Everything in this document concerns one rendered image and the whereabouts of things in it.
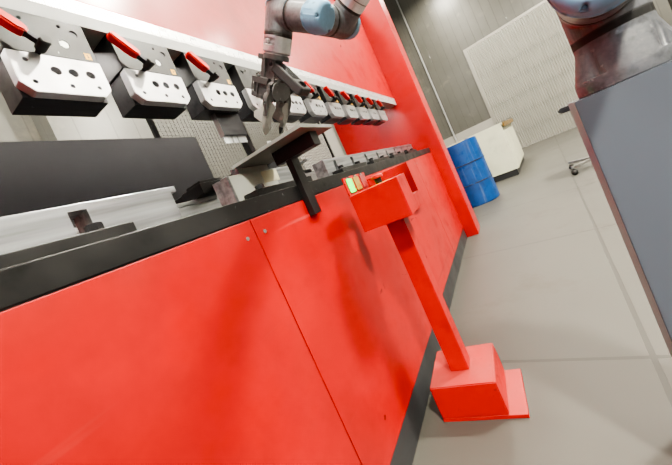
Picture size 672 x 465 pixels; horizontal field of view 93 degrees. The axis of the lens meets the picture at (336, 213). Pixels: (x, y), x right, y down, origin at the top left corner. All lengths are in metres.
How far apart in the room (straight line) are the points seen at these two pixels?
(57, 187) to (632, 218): 1.46
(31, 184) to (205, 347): 0.86
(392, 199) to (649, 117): 0.55
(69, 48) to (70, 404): 0.64
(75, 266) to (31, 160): 0.82
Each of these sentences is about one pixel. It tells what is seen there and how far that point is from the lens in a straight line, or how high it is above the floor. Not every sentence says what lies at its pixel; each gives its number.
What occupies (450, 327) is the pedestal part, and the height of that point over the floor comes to 0.27.
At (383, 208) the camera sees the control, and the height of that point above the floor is 0.71.
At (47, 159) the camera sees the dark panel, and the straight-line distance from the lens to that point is 1.36.
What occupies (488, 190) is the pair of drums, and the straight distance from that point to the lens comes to 4.30.
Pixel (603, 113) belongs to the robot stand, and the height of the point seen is 0.74.
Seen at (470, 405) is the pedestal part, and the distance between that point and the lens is 1.20.
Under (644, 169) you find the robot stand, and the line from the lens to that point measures 0.74.
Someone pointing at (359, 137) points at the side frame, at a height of 1.24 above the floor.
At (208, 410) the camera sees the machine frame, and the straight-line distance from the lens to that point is 0.63.
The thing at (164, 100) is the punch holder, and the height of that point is 1.18.
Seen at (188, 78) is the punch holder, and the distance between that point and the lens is 1.06.
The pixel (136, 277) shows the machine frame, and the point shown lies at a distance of 0.58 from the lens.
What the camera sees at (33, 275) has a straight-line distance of 0.54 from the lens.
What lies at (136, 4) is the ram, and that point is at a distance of 1.09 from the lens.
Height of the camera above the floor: 0.79
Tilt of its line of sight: 2 degrees down
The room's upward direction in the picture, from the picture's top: 24 degrees counter-clockwise
